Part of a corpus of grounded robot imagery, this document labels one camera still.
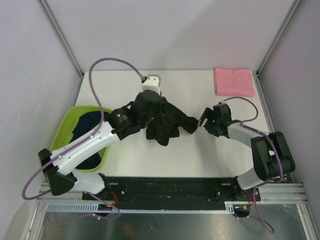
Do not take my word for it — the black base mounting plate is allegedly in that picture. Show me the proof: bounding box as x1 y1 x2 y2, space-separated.
97 176 261 210

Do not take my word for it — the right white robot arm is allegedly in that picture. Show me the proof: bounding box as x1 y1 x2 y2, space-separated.
198 103 296 201

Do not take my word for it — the grey slotted cable duct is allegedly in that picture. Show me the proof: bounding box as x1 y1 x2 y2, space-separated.
45 202 235 214

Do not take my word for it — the folded pink t shirt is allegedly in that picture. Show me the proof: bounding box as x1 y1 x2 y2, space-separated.
213 68 256 97

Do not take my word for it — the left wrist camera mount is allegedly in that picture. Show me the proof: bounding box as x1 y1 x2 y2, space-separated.
142 74 162 96

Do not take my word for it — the black printed t shirt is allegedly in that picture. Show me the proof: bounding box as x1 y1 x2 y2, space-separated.
146 97 198 146

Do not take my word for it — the navy blue t shirt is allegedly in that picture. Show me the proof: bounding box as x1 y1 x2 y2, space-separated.
70 111 107 172

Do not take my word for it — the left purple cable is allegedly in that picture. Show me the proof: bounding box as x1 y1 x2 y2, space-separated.
22 57 145 225

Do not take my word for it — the green plastic bin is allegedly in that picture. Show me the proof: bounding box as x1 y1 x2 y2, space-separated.
50 105 109 171

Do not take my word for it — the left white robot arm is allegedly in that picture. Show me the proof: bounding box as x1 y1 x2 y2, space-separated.
38 90 162 200

